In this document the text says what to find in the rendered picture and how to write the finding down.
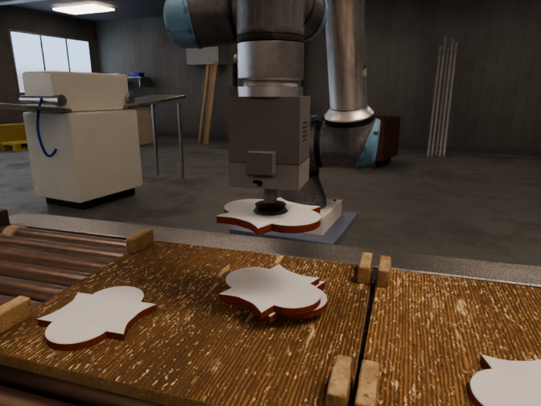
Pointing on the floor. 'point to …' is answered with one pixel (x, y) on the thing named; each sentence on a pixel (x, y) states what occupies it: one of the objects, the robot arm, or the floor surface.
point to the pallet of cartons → (13, 137)
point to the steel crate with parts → (387, 139)
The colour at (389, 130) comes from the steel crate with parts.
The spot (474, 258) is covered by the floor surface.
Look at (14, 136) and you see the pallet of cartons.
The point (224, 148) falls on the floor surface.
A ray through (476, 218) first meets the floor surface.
